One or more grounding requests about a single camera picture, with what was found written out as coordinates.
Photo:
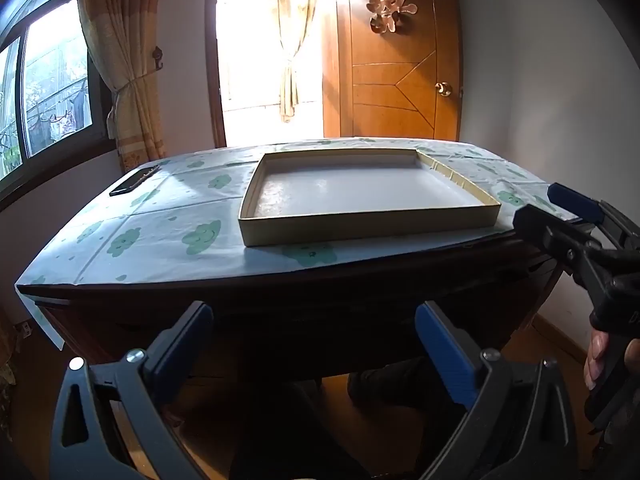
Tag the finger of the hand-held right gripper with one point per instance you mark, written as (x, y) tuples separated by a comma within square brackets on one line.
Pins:
[(545, 227), (575, 202)]

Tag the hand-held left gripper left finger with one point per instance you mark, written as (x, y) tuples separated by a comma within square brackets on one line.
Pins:
[(182, 355)]

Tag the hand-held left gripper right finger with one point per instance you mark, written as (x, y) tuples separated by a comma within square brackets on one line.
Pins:
[(445, 355)]

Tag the shallow cardboard tray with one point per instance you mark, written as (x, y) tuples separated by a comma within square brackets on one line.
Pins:
[(350, 190)]

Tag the person's right hand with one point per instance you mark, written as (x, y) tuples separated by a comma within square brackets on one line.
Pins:
[(596, 360)]

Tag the green cloud print tablecloth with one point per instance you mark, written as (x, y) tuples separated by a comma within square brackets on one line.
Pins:
[(150, 240)]

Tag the dark wooden table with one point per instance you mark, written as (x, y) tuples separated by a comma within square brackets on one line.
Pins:
[(300, 320)]

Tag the brass door knob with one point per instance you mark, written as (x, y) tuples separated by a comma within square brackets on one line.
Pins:
[(443, 89)]

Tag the black smartphone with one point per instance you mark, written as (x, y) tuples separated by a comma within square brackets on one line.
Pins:
[(132, 182)]

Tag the orange wooden door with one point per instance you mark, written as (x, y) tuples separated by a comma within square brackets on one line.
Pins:
[(390, 60)]

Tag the tied yellow checked curtain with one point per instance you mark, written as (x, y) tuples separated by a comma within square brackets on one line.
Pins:
[(130, 110)]

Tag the hanging laundry outside window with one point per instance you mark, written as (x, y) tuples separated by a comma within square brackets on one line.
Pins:
[(62, 120)]

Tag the cutout door ornament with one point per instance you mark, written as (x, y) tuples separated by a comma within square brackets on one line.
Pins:
[(390, 7)]

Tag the tied balcony curtain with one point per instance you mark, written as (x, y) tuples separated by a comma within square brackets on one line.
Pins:
[(290, 85)]

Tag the dark framed window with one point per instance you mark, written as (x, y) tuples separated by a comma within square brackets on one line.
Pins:
[(55, 85)]

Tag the wall socket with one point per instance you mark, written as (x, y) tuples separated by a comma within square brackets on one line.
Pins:
[(23, 329)]

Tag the wooden door frame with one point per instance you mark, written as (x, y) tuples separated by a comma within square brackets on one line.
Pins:
[(215, 85)]

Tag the metal wall hook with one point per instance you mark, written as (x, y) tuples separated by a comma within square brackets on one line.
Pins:
[(158, 56)]

